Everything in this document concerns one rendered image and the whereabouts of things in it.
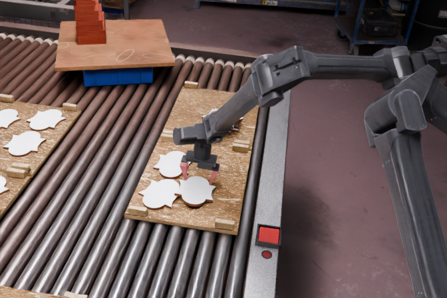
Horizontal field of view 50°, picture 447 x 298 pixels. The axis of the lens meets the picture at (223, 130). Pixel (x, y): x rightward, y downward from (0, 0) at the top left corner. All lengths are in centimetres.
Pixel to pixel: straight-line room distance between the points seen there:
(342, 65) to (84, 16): 137
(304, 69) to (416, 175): 37
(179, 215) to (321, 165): 194
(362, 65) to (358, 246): 176
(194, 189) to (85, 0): 105
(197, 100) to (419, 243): 140
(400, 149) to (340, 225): 212
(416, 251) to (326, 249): 197
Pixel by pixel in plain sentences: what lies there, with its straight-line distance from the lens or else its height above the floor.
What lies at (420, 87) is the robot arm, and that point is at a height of 161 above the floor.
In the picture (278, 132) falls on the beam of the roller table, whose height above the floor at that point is 92.
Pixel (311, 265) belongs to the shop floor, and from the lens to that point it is 267.
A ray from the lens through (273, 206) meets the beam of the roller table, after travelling 158.
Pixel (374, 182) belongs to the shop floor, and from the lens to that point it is 330.
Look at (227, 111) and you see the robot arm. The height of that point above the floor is 130.
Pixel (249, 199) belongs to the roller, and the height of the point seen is 92.
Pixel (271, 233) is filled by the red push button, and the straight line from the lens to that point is 148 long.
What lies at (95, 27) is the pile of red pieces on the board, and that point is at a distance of 226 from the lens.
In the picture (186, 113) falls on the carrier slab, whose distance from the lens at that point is 195.
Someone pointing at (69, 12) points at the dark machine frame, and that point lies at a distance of 277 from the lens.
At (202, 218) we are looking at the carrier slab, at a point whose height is 94.
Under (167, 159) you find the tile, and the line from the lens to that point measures 169.
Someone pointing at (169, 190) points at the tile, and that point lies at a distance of 156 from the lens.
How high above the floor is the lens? 199
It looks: 34 degrees down
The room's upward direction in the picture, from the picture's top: 4 degrees clockwise
